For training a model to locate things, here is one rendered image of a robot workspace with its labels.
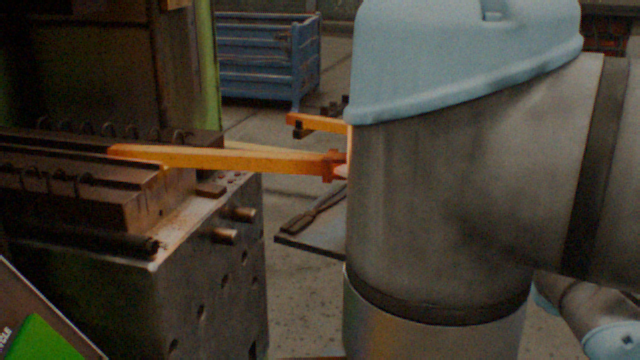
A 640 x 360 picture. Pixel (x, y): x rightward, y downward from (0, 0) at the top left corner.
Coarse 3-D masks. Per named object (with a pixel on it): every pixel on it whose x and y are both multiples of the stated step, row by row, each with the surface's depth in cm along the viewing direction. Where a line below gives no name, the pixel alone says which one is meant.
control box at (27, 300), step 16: (0, 256) 43; (0, 272) 42; (16, 272) 43; (0, 288) 41; (16, 288) 42; (32, 288) 44; (0, 304) 40; (16, 304) 41; (32, 304) 43; (48, 304) 45; (0, 320) 39; (16, 320) 40; (48, 320) 44; (64, 320) 45; (0, 336) 38; (64, 336) 44; (80, 336) 46; (0, 352) 37; (80, 352) 45; (96, 352) 47
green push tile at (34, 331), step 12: (24, 324) 41; (36, 324) 41; (48, 324) 42; (24, 336) 39; (36, 336) 40; (48, 336) 41; (60, 336) 43; (12, 348) 38; (24, 348) 39; (36, 348) 40; (48, 348) 41; (60, 348) 42; (72, 348) 43
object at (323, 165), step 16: (128, 144) 86; (160, 160) 82; (176, 160) 81; (192, 160) 80; (208, 160) 79; (224, 160) 79; (240, 160) 78; (256, 160) 77; (272, 160) 76; (288, 160) 76; (304, 160) 75; (320, 160) 75; (336, 160) 74; (336, 176) 75
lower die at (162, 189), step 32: (0, 128) 99; (0, 160) 85; (32, 160) 85; (64, 160) 85; (96, 160) 84; (128, 160) 82; (32, 192) 77; (64, 192) 76; (96, 192) 76; (128, 192) 76; (160, 192) 82; (192, 192) 92; (96, 224) 76; (128, 224) 75
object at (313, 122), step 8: (288, 120) 122; (304, 120) 120; (312, 120) 119; (320, 120) 119; (328, 120) 119; (336, 120) 119; (312, 128) 120; (320, 128) 119; (328, 128) 118; (336, 128) 117; (344, 128) 116
